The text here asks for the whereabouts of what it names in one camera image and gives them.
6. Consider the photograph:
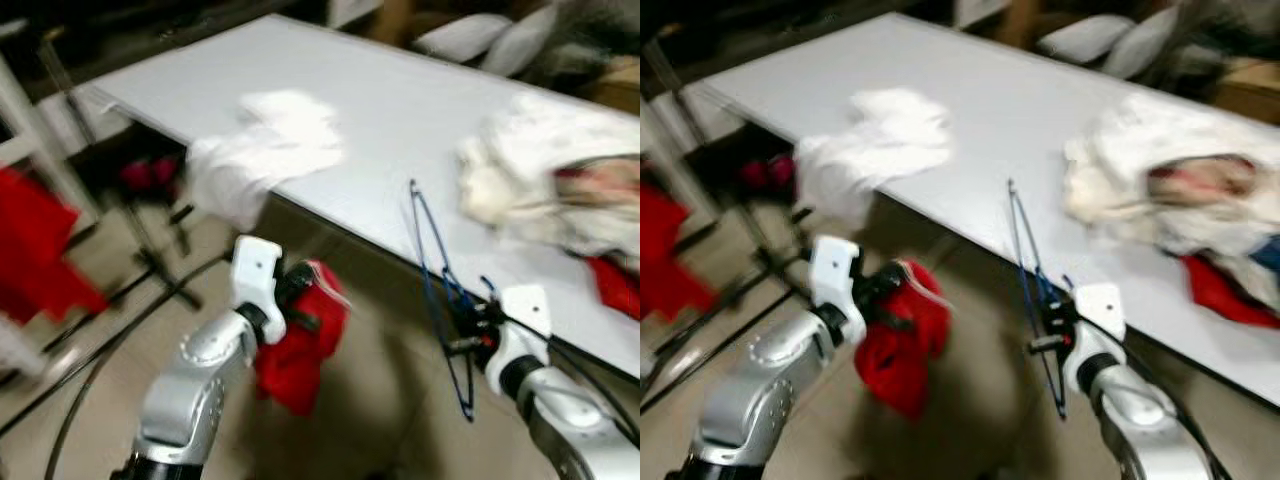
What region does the blue plastic hanger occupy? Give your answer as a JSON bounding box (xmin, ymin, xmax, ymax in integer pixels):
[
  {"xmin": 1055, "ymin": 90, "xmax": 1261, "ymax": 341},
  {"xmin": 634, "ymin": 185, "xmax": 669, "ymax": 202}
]
[
  {"xmin": 407, "ymin": 179, "xmax": 502, "ymax": 423},
  {"xmin": 1005, "ymin": 179, "xmax": 1093, "ymax": 422}
]

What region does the red garment with white trim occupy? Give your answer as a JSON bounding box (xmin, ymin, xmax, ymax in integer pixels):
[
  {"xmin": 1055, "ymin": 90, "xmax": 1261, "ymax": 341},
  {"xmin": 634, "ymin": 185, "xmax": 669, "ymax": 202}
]
[
  {"xmin": 855, "ymin": 260, "xmax": 953, "ymax": 422},
  {"xmin": 254, "ymin": 260, "xmax": 352, "ymax": 417}
]

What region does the plain red garment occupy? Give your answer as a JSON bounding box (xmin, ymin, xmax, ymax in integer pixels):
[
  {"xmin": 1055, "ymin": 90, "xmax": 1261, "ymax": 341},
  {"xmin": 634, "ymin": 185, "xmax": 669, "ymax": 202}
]
[
  {"xmin": 1180, "ymin": 255, "xmax": 1280, "ymax": 330},
  {"xmin": 585, "ymin": 255, "xmax": 640, "ymax": 322}
]

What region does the white polo shirt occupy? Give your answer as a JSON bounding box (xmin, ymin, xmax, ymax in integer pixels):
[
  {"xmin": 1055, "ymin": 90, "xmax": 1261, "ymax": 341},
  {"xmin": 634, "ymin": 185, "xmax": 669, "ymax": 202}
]
[
  {"xmin": 185, "ymin": 90, "xmax": 347, "ymax": 232},
  {"xmin": 795, "ymin": 88, "xmax": 957, "ymax": 227}
]

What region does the magenta plastic container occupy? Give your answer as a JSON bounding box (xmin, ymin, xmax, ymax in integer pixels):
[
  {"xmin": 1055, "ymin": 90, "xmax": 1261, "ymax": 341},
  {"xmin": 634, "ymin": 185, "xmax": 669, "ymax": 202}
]
[
  {"xmin": 120, "ymin": 155, "xmax": 182, "ymax": 197},
  {"xmin": 740, "ymin": 154, "xmax": 797, "ymax": 192}
]

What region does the beige patterned garment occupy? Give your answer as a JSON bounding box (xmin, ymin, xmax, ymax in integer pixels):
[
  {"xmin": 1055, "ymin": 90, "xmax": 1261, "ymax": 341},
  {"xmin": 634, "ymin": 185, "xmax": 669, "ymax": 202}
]
[
  {"xmin": 550, "ymin": 158, "xmax": 640, "ymax": 217},
  {"xmin": 1145, "ymin": 155, "xmax": 1263, "ymax": 217}
]

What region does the white crumpled garment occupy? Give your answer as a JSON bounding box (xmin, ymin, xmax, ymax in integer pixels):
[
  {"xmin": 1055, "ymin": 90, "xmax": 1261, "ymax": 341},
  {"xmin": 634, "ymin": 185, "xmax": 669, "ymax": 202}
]
[
  {"xmin": 1062, "ymin": 92, "xmax": 1280, "ymax": 303},
  {"xmin": 455, "ymin": 95, "xmax": 640, "ymax": 273}
]

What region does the open cardboard box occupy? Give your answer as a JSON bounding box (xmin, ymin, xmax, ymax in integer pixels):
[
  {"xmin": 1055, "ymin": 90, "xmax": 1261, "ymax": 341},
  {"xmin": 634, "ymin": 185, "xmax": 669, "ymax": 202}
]
[
  {"xmin": 1215, "ymin": 58, "xmax": 1280, "ymax": 127},
  {"xmin": 590, "ymin": 55, "xmax": 640, "ymax": 117}
]

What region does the grey pillow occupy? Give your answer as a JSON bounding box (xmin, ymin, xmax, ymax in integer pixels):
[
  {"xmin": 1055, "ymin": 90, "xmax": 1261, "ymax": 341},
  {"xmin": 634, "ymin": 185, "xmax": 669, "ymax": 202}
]
[
  {"xmin": 1035, "ymin": 12, "xmax": 1137, "ymax": 64},
  {"xmin": 480, "ymin": 5, "xmax": 562, "ymax": 80},
  {"xmin": 415, "ymin": 12, "xmax": 512, "ymax": 64},
  {"xmin": 1100, "ymin": 5, "xmax": 1182, "ymax": 82}
]

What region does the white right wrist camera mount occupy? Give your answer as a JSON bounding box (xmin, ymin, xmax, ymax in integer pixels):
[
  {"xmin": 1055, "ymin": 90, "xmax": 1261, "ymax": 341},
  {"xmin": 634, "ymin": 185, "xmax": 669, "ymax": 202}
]
[
  {"xmin": 487, "ymin": 285, "xmax": 554, "ymax": 373},
  {"xmin": 1066, "ymin": 283, "xmax": 1128, "ymax": 393}
]

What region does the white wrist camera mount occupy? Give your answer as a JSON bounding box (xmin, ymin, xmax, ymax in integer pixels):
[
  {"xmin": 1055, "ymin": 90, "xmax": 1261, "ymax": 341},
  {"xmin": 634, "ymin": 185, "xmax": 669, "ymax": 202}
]
[
  {"xmin": 230, "ymin": 235, "xmax": 285, "ymax": 347},
  {"xmin": 808, "ymin": 235, "xmax": 864, "ymax": 347},
  {"xmin": 1066, "ymin": 283, "xmax": 1128, "ymax": 393},
  {"xmin": 487, "ymin": 285, "xmax": 554, "ymax": 373}
]

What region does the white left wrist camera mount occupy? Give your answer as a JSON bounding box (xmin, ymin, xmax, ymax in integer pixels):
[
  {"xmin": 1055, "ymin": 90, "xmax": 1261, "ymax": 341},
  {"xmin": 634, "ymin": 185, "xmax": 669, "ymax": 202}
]
[
  {"xmin": 230, "ymin": 235, "xmax": 285, "ymax": 347},
  {"xmin": 808, "ymin": 235, "xmax": 864, "ymax": 347}
]

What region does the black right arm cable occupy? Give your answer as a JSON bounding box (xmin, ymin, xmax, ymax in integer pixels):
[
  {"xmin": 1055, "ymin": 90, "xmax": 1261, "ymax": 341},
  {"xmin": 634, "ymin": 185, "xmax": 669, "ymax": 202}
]
[
  {"xmin": 1075, "ymin": 315, "xmax": 1236, "ymax": 480},
  {"xmin": 495, "ymin": 315, "xmax": 640, "ymax": 446}
]

